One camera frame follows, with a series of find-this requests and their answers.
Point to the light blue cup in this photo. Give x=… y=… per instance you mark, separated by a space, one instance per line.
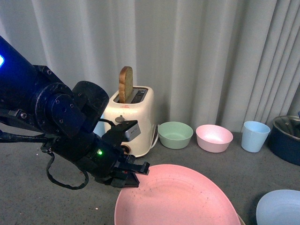
x=254 y=135

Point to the dark blue saucepan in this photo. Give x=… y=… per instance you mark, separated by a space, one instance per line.
x=284 y=147

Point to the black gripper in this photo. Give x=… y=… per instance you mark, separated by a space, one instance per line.
x=103 y=157

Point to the pink plate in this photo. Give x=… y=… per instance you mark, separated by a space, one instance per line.
x=174 y=195

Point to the pink bowl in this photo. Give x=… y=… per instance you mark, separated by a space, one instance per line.
x=213 y=138

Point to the grey curtain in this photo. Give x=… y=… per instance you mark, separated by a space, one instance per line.
x=218 y=62

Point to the bread slice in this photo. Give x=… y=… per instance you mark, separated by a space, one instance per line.
x=125 y=84

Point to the cream toaster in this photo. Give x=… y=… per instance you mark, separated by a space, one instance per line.
x=140 y=107

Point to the light blue plate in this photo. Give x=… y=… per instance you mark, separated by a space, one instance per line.
x=279 y=207

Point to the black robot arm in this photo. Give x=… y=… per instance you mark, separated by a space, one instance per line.
x=32 y=97

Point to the green bowl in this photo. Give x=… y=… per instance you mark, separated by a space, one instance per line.
x=175 y=135

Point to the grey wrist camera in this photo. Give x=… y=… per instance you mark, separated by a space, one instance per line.
x=132 y=132

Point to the glass pot lid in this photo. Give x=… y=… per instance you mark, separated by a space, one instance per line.
x=288 y=125

